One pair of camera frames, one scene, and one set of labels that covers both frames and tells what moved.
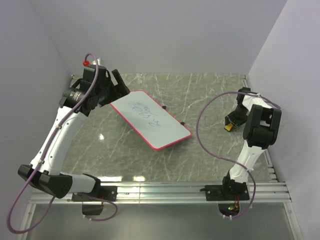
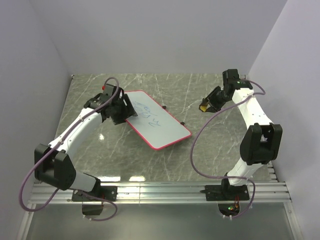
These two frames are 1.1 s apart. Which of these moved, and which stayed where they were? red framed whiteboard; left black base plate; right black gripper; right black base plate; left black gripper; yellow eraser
Moved: yellow eraser; right black gripper; left black gripper
Stayed: right black base plate; red framed whiteboard; left black base plate
